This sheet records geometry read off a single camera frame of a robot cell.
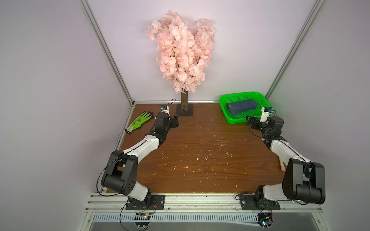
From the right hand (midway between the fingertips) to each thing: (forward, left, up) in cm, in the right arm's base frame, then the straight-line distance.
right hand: (256, 114), depth 87 cm
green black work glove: (+5, +82, -16) cm, 83 cm away
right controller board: (-52, +3, -21) cm, 56 cm away
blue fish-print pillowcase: (+19, +6, -15) cm, 25 cm away
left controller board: (-54, +65, -22) cm, 87 cm away
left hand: (-1, +51, -1) cm, 51 cm away
